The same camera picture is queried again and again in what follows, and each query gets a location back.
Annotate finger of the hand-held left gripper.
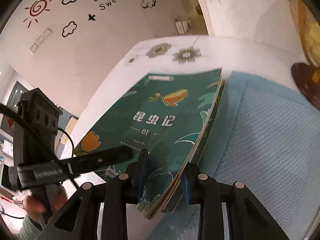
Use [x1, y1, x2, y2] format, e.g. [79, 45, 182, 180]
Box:
[66, 145, 135, 177]

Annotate light blue table mat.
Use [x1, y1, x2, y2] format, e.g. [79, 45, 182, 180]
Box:
[147, 71, 320, 240]

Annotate red sun wall sticker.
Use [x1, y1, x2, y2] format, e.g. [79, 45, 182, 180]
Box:
[24, 0, 55, 28]

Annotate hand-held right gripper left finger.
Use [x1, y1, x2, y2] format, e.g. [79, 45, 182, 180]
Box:
[35, 149, 149, 240]

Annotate white bookshelf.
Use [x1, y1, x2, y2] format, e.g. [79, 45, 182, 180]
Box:
[190, 0, 308, 39]

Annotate white wall switch plates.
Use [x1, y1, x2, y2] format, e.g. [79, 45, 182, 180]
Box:
[29, 27, 53, 54]

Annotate yellow globe on wooden base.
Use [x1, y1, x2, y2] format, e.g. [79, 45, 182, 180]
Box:
[290, 0, 320, 111]

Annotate person's left hand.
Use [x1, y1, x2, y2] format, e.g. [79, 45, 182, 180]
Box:
[23, 184, 68, 228]

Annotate grey round-centre flower decal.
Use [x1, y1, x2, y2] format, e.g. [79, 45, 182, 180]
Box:
[146, 43, 172, 58]

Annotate white cardboard box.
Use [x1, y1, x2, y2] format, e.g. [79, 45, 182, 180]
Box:
[175, 17, 192, 34]

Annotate green insect cover book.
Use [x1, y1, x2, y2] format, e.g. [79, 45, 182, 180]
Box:
[72, 67, 226, 221]

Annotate person's left forearm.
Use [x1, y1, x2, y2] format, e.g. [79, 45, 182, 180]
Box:
[20, 214, 47, 240]

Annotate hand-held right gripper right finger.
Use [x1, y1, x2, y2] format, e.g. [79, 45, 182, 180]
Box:
[179, 163, 291, 240]

